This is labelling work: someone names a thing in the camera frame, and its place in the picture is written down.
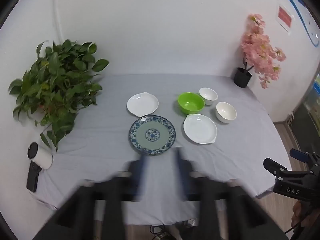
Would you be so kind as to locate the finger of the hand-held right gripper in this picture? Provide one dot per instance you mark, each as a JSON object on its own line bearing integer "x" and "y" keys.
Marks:
{"x": 300, "y": 154}
{"x": 275, "y": 168}

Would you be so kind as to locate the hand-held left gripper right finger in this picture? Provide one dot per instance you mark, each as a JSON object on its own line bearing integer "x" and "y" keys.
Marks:
{"x": 179, "y": 175}

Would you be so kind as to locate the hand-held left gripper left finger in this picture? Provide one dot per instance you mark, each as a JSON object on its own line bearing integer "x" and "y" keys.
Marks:
{"x": 143, "y": 177}

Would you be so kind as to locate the blue patterned plate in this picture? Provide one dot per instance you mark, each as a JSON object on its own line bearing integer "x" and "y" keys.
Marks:
{"x": 152, "y": 135}

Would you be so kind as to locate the green plastic bowl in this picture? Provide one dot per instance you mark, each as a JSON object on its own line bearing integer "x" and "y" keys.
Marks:
{"x": 191, "y": 103}

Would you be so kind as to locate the white smooth bowl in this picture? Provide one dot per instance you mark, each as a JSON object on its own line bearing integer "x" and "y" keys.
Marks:
{"x": 225, "y": 111}

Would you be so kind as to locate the white ribbed bowl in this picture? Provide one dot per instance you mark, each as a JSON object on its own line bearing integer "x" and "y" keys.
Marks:
{"x": 208, "y": 95}

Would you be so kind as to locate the person's right hand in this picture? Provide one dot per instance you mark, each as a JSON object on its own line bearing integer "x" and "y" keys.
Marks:
{"x": 306, "y": 217}

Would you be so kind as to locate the dark glass door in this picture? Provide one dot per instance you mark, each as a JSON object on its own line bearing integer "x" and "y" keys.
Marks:
{"x": 308, "y": 120}

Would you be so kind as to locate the grey tablecloth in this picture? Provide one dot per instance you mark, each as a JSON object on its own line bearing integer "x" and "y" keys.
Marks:
{"x": 100, "y": 135}

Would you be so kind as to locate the white enamel mug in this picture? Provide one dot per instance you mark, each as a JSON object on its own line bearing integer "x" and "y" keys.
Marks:
{"x": 41, "y": 156}

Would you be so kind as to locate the black rectangular device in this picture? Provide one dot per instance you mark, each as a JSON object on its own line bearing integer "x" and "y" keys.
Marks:
{"x": 33, "y": 177}

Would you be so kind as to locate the pink artificial flower plant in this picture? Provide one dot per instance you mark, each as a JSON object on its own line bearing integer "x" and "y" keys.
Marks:
{"x": 260, "y": 47}

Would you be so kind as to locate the green leafy potted plant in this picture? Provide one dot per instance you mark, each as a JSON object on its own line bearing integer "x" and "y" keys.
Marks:
{"x": 57, "y": 85}

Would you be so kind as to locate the red wall sign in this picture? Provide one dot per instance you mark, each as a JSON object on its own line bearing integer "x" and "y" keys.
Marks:
{"x": 285, "y": 17}

